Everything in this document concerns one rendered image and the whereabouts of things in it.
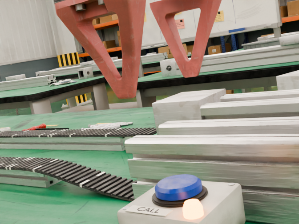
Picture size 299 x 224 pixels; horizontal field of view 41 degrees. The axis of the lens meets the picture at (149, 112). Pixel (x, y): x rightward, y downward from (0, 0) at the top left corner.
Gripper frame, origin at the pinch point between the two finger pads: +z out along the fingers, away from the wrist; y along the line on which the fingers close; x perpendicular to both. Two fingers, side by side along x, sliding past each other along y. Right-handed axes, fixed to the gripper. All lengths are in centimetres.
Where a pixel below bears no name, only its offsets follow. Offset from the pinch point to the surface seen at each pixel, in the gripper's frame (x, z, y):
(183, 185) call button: -1.0, 9.0, -0.8
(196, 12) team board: 151, -24, 297
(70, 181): 24.7, 14.2, 9.7
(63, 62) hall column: 613, 2, 563
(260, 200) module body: -3.7, 13.8, 7.9
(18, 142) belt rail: 65, 15, 31
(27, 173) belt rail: 35.9, 14.2, 11.0
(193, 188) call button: -1.8, 9.2, -0.7
